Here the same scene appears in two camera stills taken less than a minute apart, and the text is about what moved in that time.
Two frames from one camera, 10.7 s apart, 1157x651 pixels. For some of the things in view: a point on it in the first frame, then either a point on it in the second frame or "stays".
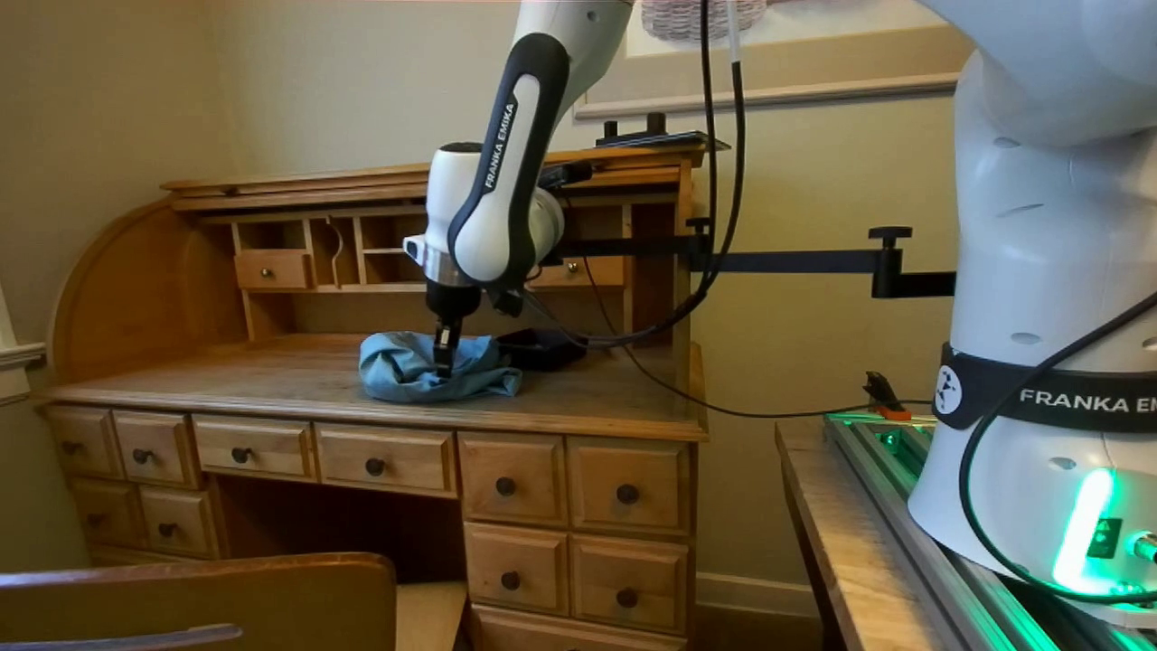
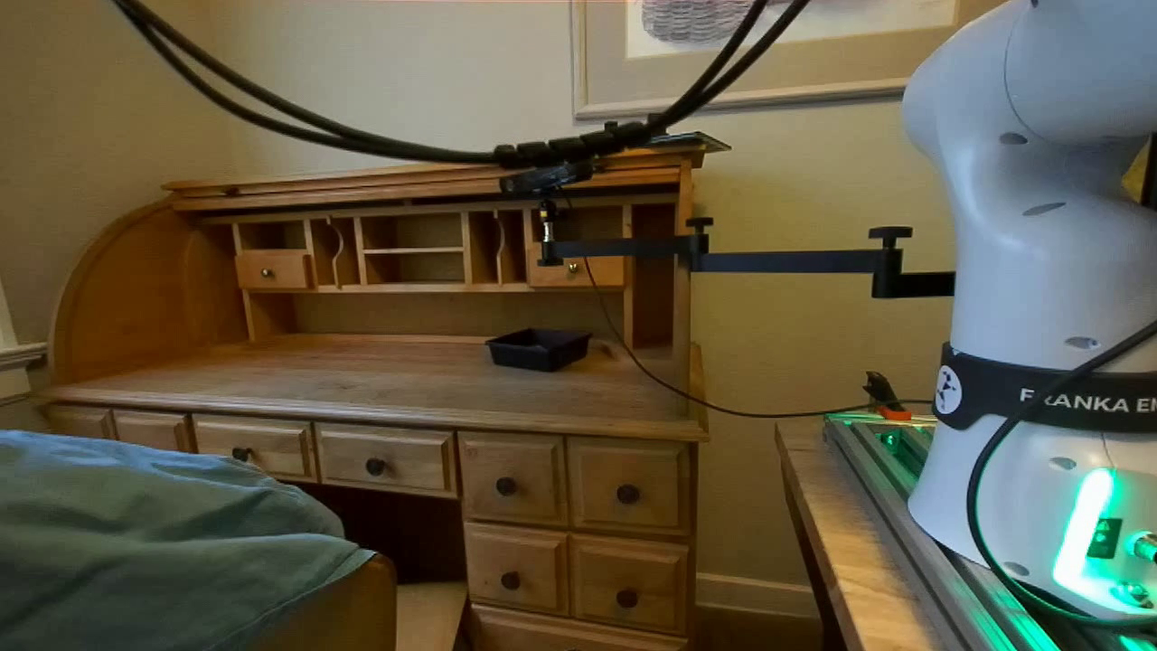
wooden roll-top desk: [202, 401] stays
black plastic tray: [536, 349] stays
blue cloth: [404, 366] → [135, 549]
